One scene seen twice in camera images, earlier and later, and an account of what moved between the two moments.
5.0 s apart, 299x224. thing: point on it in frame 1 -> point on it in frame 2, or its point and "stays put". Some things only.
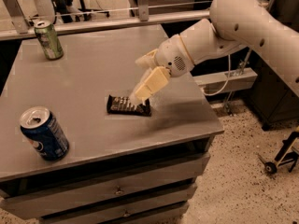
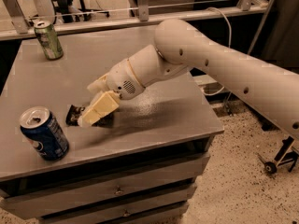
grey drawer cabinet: [75, 149] stays put
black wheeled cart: [288, 154] stays put
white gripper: [172, 57] -> [121, 77]
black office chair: [67, 2] stays put
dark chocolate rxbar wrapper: [121, 105] -> [75, 112]
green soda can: [49, 40] stays put
